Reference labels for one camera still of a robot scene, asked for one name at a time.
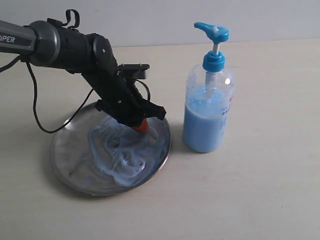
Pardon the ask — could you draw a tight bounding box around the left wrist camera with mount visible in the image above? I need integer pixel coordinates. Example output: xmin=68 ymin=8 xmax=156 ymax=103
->
xmin=117 ymin=63 xmax=150 ymax=80

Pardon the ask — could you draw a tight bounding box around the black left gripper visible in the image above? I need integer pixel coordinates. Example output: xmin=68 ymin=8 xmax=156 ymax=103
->
xmin=81 ymin=71 xmax=167 ymax=133

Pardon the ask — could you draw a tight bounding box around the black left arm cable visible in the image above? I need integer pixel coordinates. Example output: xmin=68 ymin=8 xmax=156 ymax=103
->
xmin=0 ymin=9 xmax=152 ymax=133

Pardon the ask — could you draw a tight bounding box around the round stainless steel plate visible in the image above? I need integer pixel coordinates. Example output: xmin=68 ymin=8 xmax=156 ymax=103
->
xmin=50 ymin=103 xmax=172 ymax=196

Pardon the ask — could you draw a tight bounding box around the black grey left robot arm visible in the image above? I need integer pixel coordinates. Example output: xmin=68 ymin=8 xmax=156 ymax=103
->
xmin=0 ymin=18 xmax=166 ymax=132

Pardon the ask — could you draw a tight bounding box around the blue soap smear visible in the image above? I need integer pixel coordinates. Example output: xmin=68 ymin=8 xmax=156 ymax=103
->
xmin=87 ymin=117 xmax=171 ymax=187

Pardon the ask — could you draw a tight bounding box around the blue soap pump bottle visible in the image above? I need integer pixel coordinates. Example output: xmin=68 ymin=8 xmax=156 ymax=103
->
xmin=182 ymin=22 xmax=235 ymax=153

